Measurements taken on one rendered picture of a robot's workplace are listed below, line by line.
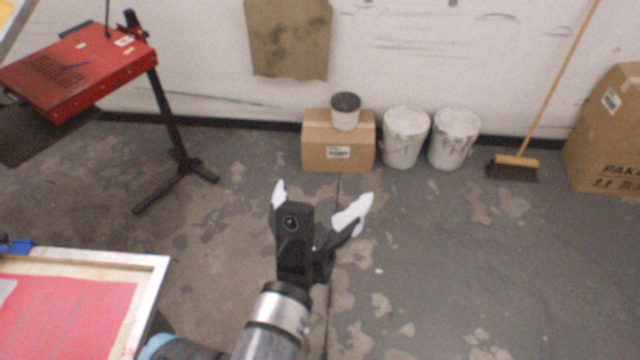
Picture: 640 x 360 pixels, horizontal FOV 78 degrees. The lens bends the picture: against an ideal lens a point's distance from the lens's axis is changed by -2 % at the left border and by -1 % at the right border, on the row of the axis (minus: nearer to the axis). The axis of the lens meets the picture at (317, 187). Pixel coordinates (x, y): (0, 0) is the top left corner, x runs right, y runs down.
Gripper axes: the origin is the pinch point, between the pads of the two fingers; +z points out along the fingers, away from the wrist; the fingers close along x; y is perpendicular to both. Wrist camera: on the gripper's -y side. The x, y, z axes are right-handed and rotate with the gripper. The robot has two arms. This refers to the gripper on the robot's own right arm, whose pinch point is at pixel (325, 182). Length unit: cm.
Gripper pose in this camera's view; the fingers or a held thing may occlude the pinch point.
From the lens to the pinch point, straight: 63.2
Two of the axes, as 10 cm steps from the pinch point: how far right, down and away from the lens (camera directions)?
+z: 2.9, -7.4, 6.1
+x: 9.5, 1.4, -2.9
